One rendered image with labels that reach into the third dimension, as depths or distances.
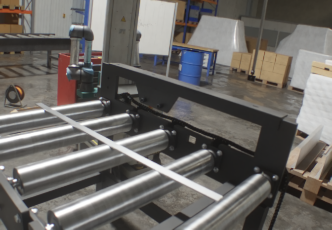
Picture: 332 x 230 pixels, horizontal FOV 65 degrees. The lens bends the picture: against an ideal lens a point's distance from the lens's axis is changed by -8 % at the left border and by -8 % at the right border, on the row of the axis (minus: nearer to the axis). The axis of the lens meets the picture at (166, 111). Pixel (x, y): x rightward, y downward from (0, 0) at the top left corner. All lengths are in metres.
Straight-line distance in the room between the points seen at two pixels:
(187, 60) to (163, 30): 1.05
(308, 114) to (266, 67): 5.08
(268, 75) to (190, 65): 3.52
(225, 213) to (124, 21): 2.20
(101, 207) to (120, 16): 2.12
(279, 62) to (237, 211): 8.69
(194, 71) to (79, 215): 6.25
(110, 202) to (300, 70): 8.88
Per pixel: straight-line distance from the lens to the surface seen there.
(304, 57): 9.49
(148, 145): 1.41
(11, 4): 10.32
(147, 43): 6.27
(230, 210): 1.00
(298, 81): 9.55
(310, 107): 4.80
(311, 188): 3.00
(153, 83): 1.61
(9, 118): 1.65
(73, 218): 0.89
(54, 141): 1.43
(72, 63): 2.86
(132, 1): 2.85
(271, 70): 9.62
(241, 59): 11.40
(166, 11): 6.39
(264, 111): 1.27
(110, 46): 2.75
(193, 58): 6.90
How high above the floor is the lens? 1.47
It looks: 18 degrees down
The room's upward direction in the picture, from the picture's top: 8 degrees clockwise
